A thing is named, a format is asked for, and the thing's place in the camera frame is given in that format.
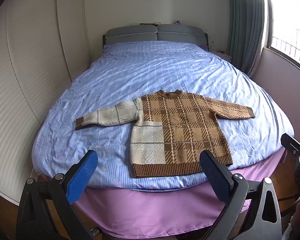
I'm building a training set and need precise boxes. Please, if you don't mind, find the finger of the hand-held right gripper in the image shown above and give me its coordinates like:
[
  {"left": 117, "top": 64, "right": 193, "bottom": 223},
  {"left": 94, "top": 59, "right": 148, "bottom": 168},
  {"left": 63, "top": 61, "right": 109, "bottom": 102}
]
[{"left": 281, "top": 133, "right": 300, "bottom": 158}]

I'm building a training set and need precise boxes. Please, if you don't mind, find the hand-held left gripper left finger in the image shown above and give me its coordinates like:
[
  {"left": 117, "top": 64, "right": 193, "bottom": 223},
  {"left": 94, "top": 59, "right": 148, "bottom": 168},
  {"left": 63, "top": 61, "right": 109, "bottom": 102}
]
[{"left": 16, "top": 150, "right": 98, "bottom": 240}]

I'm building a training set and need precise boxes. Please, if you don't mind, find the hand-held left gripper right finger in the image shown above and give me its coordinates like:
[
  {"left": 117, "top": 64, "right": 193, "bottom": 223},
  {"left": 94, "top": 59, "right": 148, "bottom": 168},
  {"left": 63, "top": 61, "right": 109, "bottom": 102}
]
[{"left": 199, "top": 150, "right": 283, "bottom": 240}]

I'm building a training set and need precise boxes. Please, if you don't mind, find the brown and cream plaid sweater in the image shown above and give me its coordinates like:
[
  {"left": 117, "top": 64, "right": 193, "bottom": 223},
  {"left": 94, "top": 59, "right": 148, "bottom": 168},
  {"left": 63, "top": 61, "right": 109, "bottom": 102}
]
[{"left": 74, "top": 89, "right": 256, "bottom": 179}]

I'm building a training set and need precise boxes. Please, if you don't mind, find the purple bed sheet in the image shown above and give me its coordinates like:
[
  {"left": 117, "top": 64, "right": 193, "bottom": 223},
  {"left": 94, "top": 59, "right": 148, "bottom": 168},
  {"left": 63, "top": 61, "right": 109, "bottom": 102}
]
[{"left": 72, "top": 145, "right": 288, "bottom": 239}]

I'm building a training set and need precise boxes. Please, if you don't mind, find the window with metal bars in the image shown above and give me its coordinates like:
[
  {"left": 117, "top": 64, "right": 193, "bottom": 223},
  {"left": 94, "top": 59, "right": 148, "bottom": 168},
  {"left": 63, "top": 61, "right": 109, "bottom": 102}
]
[{"left": 262, "top": 0, "right": 300, "bottom": 74}]

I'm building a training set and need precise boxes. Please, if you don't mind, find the white nightstand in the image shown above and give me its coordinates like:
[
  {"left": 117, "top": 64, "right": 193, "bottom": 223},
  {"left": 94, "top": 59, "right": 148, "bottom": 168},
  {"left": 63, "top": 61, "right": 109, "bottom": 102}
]
[{"left": 214, "top": 50, "right": 232, "bottom": 62}]

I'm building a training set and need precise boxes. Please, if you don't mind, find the white louvred wardrobe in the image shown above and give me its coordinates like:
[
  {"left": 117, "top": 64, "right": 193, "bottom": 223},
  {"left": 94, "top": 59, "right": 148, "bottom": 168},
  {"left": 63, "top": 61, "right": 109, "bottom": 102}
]
[{"left": 0, "top": 0, "right": 92, "bottom": 204}]

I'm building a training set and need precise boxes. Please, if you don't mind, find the grey-green curtain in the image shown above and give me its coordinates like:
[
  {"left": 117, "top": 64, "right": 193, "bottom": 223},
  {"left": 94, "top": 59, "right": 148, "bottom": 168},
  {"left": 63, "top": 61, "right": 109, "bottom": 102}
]
[{"left": 226, "top": 0, "right": 269, "bottom": 77}]

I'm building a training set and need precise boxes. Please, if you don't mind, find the blue striped floral duvet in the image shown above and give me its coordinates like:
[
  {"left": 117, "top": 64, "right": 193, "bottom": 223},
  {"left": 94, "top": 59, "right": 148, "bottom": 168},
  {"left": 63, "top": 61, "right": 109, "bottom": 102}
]
[{"left": 31, "top": 42, "right": 295, "bottom": 190}]

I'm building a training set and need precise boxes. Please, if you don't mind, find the grey headboard cushion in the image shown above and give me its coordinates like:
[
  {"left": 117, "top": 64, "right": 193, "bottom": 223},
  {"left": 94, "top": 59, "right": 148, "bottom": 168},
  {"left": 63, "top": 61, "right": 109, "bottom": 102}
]
[
  {"left": 105, "top": 25, "right": 157, "bottom": 46},
  {"left": 156, "top": 24, "right": 206, "bottom": 45}
]

